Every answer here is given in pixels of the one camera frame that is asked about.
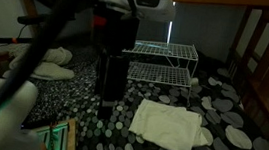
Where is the black grey dotted duvet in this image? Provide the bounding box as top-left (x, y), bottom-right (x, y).
top-left (19, 38), bottom-right (269, 150)

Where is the grey window blind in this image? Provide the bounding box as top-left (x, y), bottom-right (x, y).
top-left (136, 0), bottom-right (246, 65)

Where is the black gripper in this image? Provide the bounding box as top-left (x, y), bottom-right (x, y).
top-left (81, 0), bottom-right (142, 123)

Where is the white wire shelf rack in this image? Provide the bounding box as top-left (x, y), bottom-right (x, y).
top-left (117, 37), bottom-right (201, 107)

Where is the black camera stand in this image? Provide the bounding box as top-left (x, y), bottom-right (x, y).
top-left (0, 10), bottom-right (53, 60)

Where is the wooden crate with green light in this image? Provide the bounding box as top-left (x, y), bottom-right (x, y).
top-left (30, 114), bottom-right (81, 150)

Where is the crumpled white towel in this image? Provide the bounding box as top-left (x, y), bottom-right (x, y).
top-left (8, 41), bottom-right (75, 68)

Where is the small white object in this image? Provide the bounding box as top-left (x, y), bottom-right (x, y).
top-left (188, 76), bottom-right (201, 88)

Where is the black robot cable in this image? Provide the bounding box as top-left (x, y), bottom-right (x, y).
top-left (0, 0), bottom-right (93, 140)

